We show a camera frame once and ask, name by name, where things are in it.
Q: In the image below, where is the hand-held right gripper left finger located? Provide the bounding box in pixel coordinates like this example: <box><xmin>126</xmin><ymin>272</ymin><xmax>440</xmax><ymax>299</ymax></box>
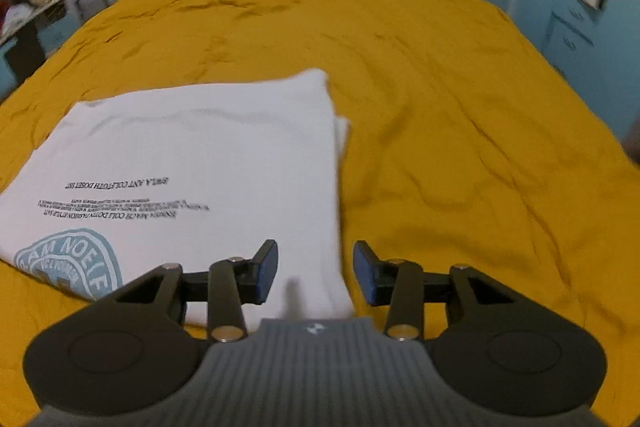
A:
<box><xmin>102</xmin><ymin>239</ymin><xmax>279</xmax><ymax>342</ymax></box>

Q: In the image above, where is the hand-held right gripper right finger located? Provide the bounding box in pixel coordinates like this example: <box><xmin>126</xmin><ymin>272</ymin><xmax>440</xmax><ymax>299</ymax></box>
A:
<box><xmin>353</xmin><ymin>241</ymin><xmax>525</xmax><ymax>341</ymax></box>

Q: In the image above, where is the mustard yellow blanket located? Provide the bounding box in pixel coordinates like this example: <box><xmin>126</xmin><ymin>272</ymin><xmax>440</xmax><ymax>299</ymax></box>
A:
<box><xmin>0</xmin><ymin>0</ymin><xmax>640</xmax><ymax>408</ymax></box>

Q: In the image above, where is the white plastic bag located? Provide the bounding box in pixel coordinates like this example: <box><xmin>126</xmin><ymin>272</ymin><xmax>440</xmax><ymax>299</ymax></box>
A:
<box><xmin>5</xmin><ymin>4</ymin><xmax>39</xmax><ymax>34</ymax></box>

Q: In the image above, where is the blue and white desk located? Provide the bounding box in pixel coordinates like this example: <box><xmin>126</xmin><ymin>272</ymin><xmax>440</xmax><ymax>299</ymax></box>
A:
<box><xmin>0</xmin><ymin>0</ymin><xmax>77</xmax><ymax>88</ymax></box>

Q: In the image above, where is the blue and white wardrobe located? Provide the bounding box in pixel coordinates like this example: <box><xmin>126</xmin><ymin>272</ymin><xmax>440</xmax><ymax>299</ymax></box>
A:
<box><xmin>514</xmin><ymin>0</ymin><xmax>640</xmax><ymax>144</ymax></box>

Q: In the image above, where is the white printed sweatshirt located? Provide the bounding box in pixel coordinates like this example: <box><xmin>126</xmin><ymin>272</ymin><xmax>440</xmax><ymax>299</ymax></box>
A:
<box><xmin>0</xmin><ymin>67</ymin><xmax>357</xmax><ymax>329</ymax></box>

